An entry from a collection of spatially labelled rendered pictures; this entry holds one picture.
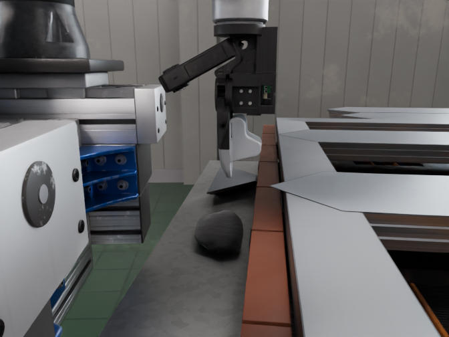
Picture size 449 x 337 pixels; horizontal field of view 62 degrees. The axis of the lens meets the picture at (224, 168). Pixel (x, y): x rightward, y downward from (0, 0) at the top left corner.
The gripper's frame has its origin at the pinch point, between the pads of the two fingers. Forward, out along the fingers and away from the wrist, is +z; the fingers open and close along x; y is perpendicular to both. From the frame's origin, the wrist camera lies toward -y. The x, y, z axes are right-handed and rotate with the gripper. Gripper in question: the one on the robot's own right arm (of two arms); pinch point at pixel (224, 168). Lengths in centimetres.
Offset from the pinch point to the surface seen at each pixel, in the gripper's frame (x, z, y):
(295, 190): -2.5, 2.3, 10.5
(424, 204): -6.0, 2.4, 26.5
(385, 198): -4.3, 2.4, 22.2
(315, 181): 2.4, 2.3, 13.7
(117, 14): 263, -56, -119
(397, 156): 33.6, 5.2, 35.9
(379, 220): -9.5, 3.5, 20.1
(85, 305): 84, 88, -72
